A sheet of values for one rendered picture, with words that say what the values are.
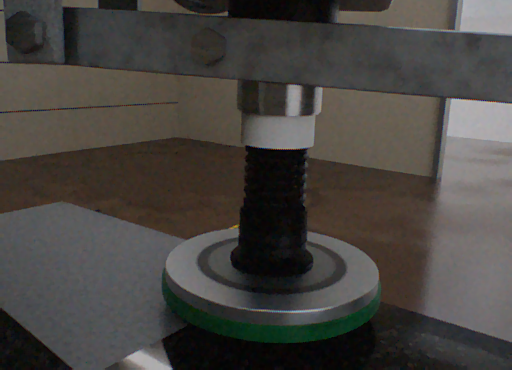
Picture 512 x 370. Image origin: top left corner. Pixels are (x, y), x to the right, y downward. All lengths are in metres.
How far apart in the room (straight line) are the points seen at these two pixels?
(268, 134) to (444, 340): 0.25
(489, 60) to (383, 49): 0.08
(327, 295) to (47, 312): 0.27
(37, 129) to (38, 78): 0.55
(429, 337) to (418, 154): 4.93
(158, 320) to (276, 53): 0.27
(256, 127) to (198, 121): 6.51
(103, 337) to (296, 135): 0.25
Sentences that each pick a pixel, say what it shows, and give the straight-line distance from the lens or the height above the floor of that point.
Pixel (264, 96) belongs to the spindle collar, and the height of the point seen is 1.04.
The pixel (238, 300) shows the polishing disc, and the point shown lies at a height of 0.87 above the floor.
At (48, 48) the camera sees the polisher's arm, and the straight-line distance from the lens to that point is 0.46.
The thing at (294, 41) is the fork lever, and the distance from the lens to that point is 0.41.
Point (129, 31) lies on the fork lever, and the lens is 0.45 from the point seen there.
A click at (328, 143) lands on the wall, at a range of 5.80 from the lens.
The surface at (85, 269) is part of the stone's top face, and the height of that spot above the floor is 0.82.
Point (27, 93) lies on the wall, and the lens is 5.82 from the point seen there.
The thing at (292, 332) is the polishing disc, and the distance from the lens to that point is 0.42.
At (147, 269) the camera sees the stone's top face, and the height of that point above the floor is 0.82.
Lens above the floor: 1.06
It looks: 13 degrees down
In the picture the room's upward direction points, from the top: 2 degrees clockwise
